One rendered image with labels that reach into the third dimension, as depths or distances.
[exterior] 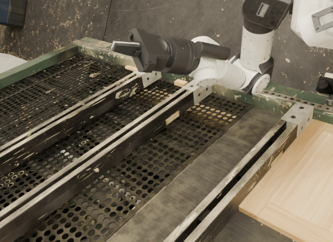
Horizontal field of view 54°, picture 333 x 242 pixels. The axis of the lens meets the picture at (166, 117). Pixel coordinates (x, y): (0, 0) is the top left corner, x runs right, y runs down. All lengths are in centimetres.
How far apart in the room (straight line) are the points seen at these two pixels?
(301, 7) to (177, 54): 30
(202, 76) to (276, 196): 39
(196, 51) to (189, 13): 195
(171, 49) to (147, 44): 6
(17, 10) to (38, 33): 48
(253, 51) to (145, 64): 39
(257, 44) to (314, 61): 127
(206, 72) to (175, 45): 11
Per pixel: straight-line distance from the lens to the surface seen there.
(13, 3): 480
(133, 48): 75
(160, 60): 75
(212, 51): 81
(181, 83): 152
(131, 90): 151
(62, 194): 106
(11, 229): 103
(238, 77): 100
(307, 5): 85
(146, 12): 306
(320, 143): 117
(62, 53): 210
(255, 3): 88
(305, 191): 100
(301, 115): 118
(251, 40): 98
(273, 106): 132
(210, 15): 263
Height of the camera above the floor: 212
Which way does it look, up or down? 51 degrees down
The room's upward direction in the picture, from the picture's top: 87 degrees counter-clockwise
